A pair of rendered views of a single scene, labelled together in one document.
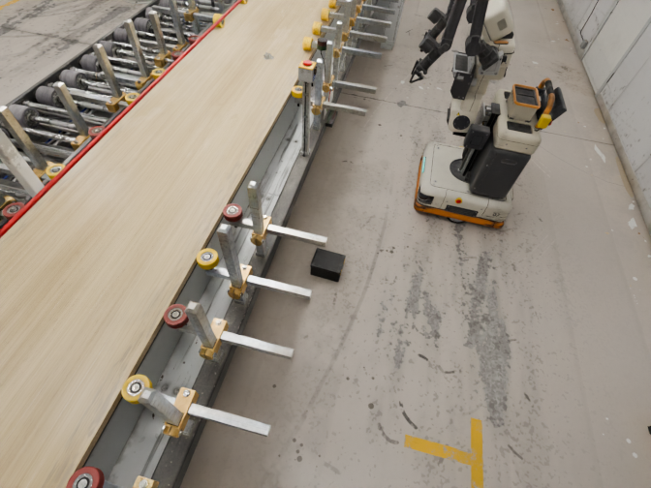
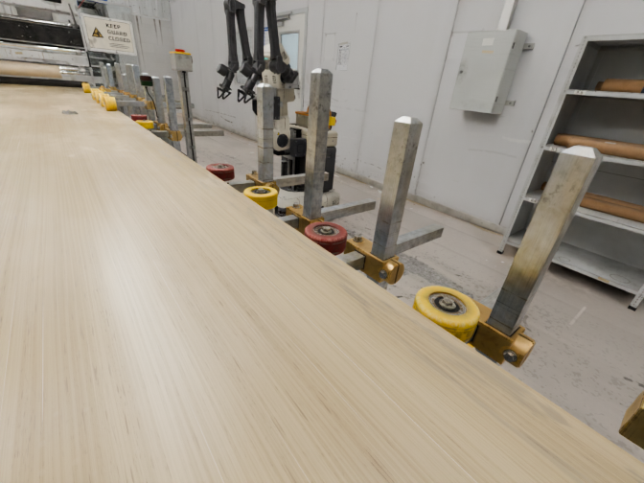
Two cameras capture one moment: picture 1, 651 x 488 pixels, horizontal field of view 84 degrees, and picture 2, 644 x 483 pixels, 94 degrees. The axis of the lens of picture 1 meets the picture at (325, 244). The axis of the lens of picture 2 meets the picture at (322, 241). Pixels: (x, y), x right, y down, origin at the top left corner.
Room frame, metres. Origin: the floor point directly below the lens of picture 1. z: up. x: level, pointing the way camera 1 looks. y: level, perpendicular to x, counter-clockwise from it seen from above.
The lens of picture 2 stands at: (0.19, 0.88, 1.14)
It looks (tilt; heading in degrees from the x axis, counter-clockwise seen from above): 27 degrees down; 310
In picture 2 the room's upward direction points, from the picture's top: 5 degrees clockwise
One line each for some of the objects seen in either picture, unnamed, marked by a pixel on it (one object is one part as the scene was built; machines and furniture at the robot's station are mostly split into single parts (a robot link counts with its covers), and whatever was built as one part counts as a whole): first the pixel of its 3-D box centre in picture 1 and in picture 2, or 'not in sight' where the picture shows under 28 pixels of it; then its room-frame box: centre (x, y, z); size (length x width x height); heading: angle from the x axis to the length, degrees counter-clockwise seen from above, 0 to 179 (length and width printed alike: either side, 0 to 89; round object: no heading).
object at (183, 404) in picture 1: (180, 411); (483, 328); (0.23, 0.40, 0.81); 0.14 x 0.06 x 0.05; 171
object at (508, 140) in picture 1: (498, 139); (304, 152); (2.18, -1.11, 0.59); 0.55 x 0.34 x 0.83; 171
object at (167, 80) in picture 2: (318, 100); (173, 126); (1.94, 0.13, 0.89); 0.04 x 0.04 x 0.48; 81
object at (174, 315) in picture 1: (179, 320); (323, 254); (0.52, 0.48, 0.85); 0.08 x 0.08 x 0.11
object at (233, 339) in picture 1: (233, 339); (386, 249); (0.49, 0.29, 0.81); 0.43 x 0.03 x 0.04; 81
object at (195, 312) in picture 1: (207, 338); (384, 241); (0.46, 0.36, 0.87); 0.04 x 0.04 x 0.48; 81
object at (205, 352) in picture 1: (213, 339); (372, 260); (0.48, 0.36, 0.81); 0.14 x 0.06 x 0.05; 171
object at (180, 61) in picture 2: (307, 72); (181, 62); (1.68, 0.17, 1.18); 0.07 x 0.07 x 0.08; 81
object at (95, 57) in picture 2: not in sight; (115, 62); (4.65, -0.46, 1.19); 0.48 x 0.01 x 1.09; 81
